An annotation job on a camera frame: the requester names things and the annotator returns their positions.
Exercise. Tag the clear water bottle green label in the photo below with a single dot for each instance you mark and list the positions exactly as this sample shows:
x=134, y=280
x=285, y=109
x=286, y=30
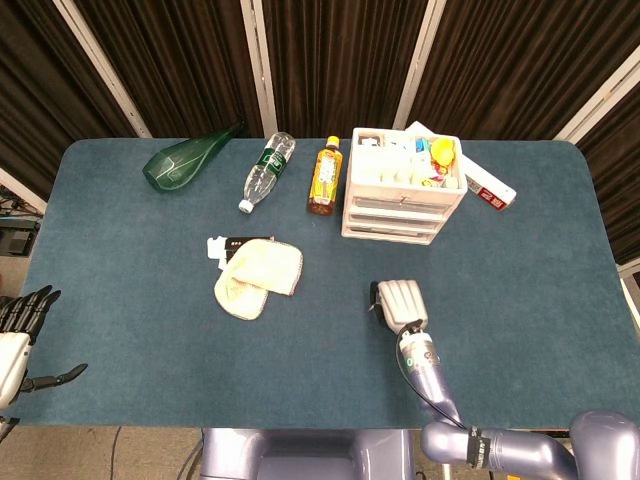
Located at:
x=265, y=170

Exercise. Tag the dark brown curtain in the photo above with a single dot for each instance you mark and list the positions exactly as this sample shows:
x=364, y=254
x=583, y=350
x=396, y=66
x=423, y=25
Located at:
x=340, y=60

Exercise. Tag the black floor equipment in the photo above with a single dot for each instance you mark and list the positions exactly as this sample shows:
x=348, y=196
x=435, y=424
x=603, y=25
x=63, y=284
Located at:
x=17, y=240

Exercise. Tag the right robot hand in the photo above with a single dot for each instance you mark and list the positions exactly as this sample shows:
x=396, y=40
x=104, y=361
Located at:
x=400, y=305

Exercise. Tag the grey robot torso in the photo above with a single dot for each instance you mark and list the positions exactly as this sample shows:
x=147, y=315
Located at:
x=300, y=450

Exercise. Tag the clear plastic drawer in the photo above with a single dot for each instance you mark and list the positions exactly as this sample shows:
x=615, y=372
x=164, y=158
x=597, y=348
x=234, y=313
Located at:
x=380, y=206
x=385, y=233
x=390, y=221

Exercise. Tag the white plastic drawer organizer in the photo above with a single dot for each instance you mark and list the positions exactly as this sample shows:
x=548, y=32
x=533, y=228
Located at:
x=400, y=175

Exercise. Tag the tea bottle yellow label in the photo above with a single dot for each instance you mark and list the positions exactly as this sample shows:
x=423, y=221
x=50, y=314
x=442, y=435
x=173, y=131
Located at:
x=325, y=175

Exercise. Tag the white frame pole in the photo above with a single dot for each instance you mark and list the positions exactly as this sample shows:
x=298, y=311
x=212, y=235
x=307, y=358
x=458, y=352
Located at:
x=259, y=65
x=595, y=95
x=100, y=65
x=420, y=65
x=20, y=190

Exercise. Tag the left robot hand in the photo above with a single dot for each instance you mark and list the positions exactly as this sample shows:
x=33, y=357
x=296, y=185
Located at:
x=12, y=350

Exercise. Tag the black and white packaged card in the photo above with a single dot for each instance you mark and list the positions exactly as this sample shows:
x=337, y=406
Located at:
x=220, y=246

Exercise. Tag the green glass vase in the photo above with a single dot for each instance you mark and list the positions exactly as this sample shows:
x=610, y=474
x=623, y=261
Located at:
x=175, y=162

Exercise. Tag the cream knitted cloth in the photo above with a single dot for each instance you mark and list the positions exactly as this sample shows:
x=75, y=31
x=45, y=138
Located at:
x=260, y=270

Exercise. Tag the yellow plastic toy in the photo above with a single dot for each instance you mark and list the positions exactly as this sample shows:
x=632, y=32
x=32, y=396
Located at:
x=443, y=150

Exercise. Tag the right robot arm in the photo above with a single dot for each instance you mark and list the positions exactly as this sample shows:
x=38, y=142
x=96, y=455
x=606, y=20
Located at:
x=430, y=375

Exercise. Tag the red and white long box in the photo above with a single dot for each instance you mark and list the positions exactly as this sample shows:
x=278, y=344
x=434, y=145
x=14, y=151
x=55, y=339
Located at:
x=490, y=190

